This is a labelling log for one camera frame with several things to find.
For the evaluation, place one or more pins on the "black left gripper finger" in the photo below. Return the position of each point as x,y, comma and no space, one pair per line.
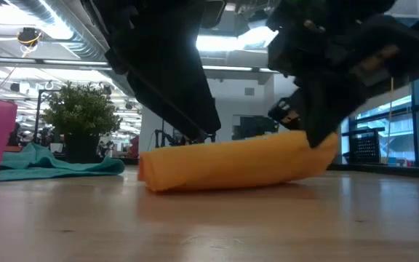
187,98
158,109

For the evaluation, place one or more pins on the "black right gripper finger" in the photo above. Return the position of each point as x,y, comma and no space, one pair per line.
326,113

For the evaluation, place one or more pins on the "orange microfiber towel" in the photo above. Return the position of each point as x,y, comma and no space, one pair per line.
231,163

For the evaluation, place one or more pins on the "teal microfiber towel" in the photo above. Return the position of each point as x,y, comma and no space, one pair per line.
49,167

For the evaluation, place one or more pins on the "black background machine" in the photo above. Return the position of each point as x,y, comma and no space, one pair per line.
162,138

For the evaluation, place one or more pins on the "black perforated crate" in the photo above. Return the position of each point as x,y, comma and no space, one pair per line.
365,149

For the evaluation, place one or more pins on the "black equipment rack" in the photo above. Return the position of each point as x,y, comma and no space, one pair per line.
253,127

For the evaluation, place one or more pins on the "green potted plant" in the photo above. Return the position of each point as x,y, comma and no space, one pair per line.
82,113

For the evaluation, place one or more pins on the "ceiling light strip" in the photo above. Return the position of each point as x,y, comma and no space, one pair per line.
67,62

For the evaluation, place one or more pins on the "black ceiling sensor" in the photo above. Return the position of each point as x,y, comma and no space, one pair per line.
28,36

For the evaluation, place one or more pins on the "black metal stand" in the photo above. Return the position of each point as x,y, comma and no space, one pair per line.
38,116

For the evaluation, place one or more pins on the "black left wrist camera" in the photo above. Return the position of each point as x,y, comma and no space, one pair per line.
213,12

